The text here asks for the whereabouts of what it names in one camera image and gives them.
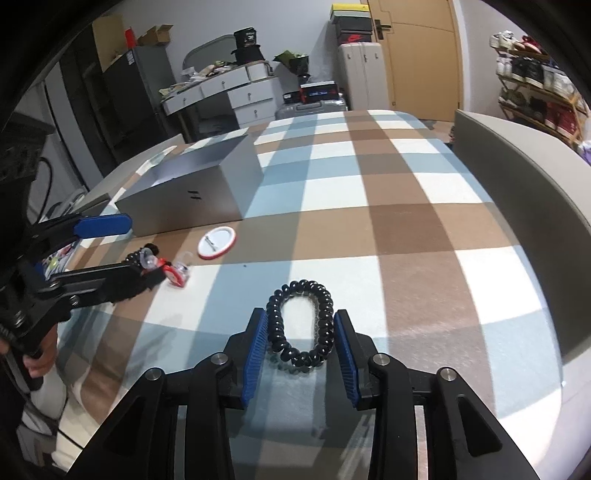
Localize grey cardboard box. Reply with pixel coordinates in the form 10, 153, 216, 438
115, 135, 265, 238

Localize grey bed headboard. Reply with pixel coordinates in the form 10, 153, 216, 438
452, 109, 591, 370

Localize grey arched mirror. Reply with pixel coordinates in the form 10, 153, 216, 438
182, 36, 236, 70

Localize plaid blanket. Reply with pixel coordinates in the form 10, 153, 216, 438
60, 109, 566, 480

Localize black and red box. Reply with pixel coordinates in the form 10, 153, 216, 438
299, 82, 339, 104

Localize black bracelet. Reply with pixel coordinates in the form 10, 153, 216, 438
266, 279, 334, 374

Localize white round badge red rim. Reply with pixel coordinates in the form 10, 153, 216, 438
197, 227, 238, 260

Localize tray of small colourful trinkets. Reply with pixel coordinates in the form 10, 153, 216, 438
41, 240, 81, 278

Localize black round hat box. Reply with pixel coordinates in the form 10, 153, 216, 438
231, 28, 265, 65

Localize silver suitcase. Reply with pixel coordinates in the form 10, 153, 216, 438
276, 99, 347, 121

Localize stack of shoe boxes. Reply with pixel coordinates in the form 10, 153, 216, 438
330, 4, 372, 45

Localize wooden door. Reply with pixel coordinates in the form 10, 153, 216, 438
367, 0, 465, 121

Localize white desk with drawers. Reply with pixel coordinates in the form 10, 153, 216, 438
161, 62, 282, 139

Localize open cardboard box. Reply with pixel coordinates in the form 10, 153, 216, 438
139, 24, 174, 47

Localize dark grey fridge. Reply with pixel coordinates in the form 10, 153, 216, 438
102, 44, 178, 153

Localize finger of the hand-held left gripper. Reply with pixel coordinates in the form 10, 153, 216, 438
30, 213, 133, 259
37, 258, 166, 319

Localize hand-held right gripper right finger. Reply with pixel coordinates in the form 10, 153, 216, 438
333, 308, 541, 480

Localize shoe rack with shoes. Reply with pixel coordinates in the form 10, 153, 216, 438
489, 30, 591, 148

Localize grey box lid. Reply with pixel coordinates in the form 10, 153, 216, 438
76, 191, 112, 215

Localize green bag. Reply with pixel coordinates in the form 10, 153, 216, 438
273, 51, 309, 77

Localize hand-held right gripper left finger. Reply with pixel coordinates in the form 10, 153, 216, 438
67, 307, 271, 480

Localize white suitcase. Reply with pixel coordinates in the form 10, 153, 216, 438
337, 41, 389, 112

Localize person's left hand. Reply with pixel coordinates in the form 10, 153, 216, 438
22, 323, 59, 380

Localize red and clear plastic accessory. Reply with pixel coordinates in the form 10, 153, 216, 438
157, 258, 192, 289

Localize flat cardboard sheet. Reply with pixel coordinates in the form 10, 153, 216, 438
92, 14, 125, 72

